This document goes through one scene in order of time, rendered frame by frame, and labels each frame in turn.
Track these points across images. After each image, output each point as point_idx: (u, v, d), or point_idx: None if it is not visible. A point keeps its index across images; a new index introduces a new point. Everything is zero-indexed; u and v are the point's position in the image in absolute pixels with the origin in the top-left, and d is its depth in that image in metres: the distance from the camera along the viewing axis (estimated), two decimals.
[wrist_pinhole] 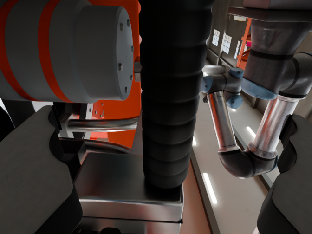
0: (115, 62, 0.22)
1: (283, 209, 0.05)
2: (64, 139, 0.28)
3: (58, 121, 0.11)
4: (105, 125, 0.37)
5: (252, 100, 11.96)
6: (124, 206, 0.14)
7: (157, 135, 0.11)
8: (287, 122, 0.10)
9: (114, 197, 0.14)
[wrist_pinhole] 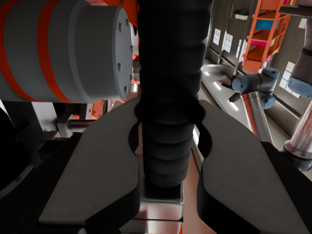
0: (114, 62, 0.22)
1: (215, 194, 0.06)
2: (64, 140, 0.28)
3: (141, 114, 0.11)
4: None
5: None
6: None
7: (157, 134, 0.11)
8: (196, 108, 0.11)
9: None
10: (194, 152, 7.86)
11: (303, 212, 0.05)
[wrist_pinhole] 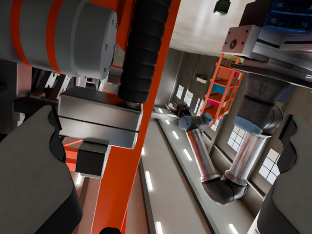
0: (104, 41, 0.30)
1: (283, 209, 0.05)
2: (40, 99, 0.32)
3: (58, 121, 0.11)
4: None
5: None
6: (101, 108, 0.20)
7: (135, 55, 0.19)
8: (287, 122, 0.10)
9: (95, 101, 0.20)
10: (145, 198, 7.51)
11: None
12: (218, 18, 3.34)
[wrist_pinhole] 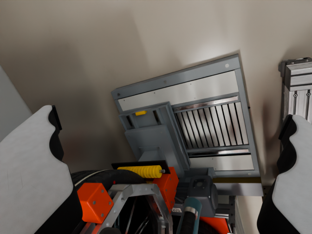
0: None
1: (283, 209, 0.05)
2: None
3: (58, 121, 0.11)
4: None
5: None
6: None
7: None
8: (287, 122, 0.10)
9: None
10: None
11: None
12: None
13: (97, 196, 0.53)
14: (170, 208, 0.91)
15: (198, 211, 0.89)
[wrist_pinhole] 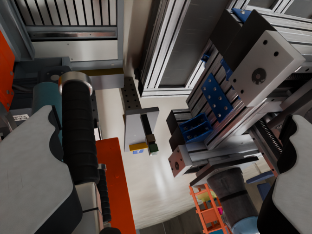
0: None
1: (283, 209, 0.05)
2: None
3: (58, 121, 0.11)
4: None
5: None
6: None
7: (69, 136, 0.20)
8: (287, 122, 0.10)
9: None
10: None
11: None
12: (170, 173, 3.81)
13: None
14: (6, 103, 0.49)
15: (61, 100, 0.57)
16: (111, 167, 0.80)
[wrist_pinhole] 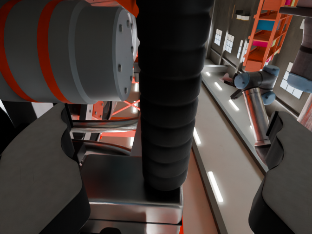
0: (114, 64, 0.22)
1: (273, 205, 0.05)
2: None
3: (70, 119, 0.11)
4: (105, 125, 0.37)
5: None
6: (123, 208, 0.14)
7: (155, 138, 0.11)
8: (273, 119, 0.10)
9: (113, 199, 0.14)
10: (194, 152, 7.90)
11: None
12: None
13: None
14: None
15: None
16: None
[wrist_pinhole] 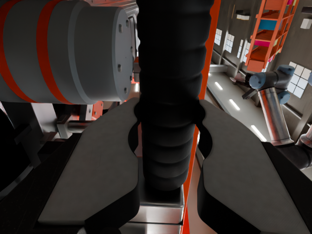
0: (114, 64, 0.22)
1: (215, 194, 0.06)
2: (64, 141, 0.28)
3: (141, 113, 0.11)
4: None
5: (256, 99, 11.99)
6: None
7: (156, 138, 0.11)
8: (196, 108, 0.11)
9: None
10: (196, 152, 7.90)
11: (303, 212, 0.05)
12: None
13: None
14: None
15: None
16: None
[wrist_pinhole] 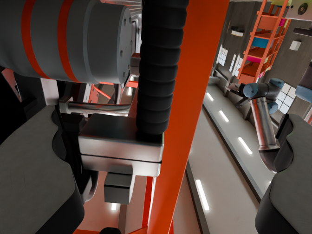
0: (118, 49, 0.27)
1: (281, 208, 0.05)
2: (67, 113, 0.33)
3: (61, 121, 0.11)
4: (101, 108, 0.42)
5: (244, 112, 12.40)
6: (120, 146, 0.19)
7: (148, 89, 0.17)
8: (283, 121, 0.10)
9: (113, 138, 0.19)
10: None
11: None
12: None
13: None
14: None
15: None
16: None
